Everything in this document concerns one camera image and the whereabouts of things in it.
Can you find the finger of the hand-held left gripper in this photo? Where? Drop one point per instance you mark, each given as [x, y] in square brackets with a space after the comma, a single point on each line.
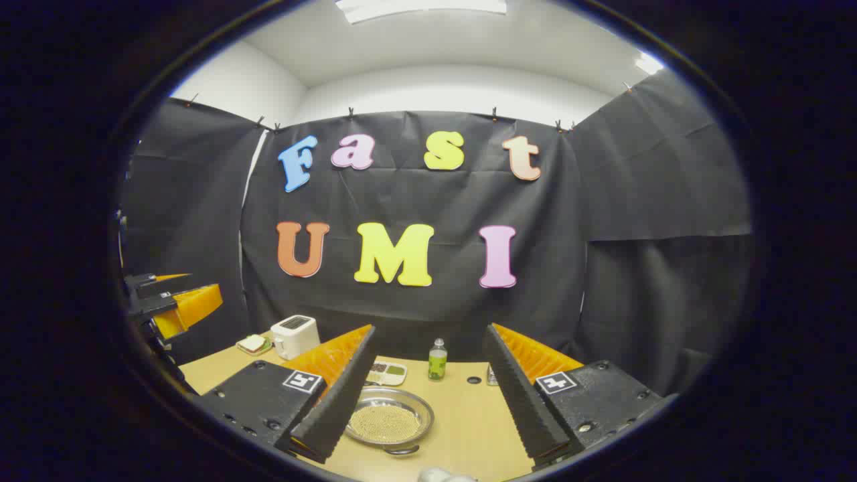
[144, 280]
[191, 306]

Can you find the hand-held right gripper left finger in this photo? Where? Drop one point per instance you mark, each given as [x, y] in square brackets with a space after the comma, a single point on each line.
[341, 402]

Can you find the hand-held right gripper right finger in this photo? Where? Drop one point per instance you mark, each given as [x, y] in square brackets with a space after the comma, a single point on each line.
[522, 408]

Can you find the stainless steel pot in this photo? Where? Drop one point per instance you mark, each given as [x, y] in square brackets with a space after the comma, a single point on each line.
[361, 405]

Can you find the pile of yellow soybeans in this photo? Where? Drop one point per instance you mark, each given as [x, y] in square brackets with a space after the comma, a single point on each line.
[385, 423]

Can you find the white divided dish with beans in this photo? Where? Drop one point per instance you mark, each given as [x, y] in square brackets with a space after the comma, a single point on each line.
[388, 373]

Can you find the green plate with sandwich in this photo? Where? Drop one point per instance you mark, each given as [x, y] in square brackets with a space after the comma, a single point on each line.
[253, 344]

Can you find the white toaster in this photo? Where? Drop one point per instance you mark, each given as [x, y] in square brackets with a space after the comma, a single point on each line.
[294, 338]

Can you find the green label plastic bottle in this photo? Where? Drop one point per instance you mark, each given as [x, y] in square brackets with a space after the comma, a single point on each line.
[437, 361]

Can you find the ceiling light panel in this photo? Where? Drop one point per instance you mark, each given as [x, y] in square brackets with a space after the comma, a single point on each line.
[648, 63]

